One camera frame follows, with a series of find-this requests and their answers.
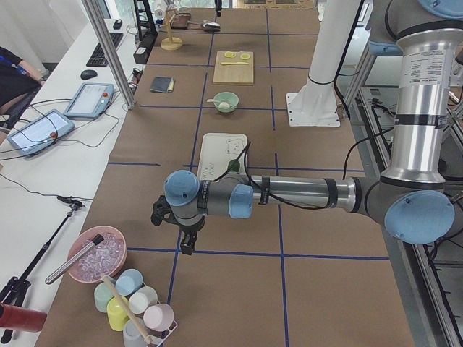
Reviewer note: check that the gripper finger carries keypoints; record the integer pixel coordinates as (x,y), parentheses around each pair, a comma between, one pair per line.
(218,7)

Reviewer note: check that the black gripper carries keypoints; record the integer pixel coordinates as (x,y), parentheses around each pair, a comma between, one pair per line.
(190,229)

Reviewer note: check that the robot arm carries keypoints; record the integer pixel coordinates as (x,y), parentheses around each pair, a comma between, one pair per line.
(407,199)

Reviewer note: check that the pink bowl with ice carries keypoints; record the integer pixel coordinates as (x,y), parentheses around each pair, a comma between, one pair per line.
(106,258)

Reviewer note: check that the light green bowl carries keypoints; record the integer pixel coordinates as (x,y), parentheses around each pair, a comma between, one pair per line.
(231,98)

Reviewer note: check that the metal scoop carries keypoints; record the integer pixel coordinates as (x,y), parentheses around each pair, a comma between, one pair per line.
(207,26)

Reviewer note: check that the lemon slice left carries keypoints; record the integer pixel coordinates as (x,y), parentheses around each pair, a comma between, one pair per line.
(229,54)

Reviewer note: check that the yellow plastic knife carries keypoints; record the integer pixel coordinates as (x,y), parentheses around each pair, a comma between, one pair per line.
(231,63)

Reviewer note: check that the wooden mug tree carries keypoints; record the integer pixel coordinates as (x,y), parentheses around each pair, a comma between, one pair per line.
(170,43)

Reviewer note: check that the blue cup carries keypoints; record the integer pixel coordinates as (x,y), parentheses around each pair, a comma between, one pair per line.
(129,282)

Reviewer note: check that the white cup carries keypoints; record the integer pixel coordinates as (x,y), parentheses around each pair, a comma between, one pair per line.
(142,299)

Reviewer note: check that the wooden cutting board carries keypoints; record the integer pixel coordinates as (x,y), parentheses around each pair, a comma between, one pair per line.
(236,74)

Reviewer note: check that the pink cup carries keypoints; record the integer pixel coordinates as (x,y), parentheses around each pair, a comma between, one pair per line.
(158,317)

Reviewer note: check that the green avocado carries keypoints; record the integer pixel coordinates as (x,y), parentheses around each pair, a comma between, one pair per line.
(233,166)

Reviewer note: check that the green cup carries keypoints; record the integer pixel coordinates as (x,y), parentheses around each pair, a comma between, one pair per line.
(102,296)

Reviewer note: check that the grey folded cloth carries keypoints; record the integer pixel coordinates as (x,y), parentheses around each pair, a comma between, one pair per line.
(162,84)

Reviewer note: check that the yellow cup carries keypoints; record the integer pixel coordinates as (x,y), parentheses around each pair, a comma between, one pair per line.
(116,314)

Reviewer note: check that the white rectangular tray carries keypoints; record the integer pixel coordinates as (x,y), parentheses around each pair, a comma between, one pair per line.
(217,150)

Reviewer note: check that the grey cup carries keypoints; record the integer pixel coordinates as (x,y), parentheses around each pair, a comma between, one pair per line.
(132,337)

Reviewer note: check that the black computer mouse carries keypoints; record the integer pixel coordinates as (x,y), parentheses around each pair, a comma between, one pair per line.
(88,74)

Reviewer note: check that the teach pendant far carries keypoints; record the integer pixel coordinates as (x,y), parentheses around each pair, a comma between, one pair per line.
(90,101)

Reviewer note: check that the teach pendant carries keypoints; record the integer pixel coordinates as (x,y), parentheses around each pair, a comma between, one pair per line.
(40,133)
(90,101)

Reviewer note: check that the black tripod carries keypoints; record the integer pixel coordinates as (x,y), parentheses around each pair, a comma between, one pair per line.
(16,288)

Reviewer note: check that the teach pendant near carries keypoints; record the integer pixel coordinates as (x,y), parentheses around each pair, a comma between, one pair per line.
(40,133)

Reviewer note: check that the red cylinder bottle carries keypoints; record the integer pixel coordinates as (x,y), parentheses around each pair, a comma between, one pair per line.
(22,319)

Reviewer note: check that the seated person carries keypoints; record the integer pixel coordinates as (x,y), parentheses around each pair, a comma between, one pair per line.
(20,82)

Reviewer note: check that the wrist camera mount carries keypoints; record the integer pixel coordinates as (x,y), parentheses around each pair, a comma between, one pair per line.
(162,212)

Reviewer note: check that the wire cup rack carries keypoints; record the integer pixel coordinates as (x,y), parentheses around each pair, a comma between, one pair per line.
(158,317)

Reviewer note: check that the aluminium frame post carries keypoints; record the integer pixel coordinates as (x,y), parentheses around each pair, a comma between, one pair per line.
(98,23)

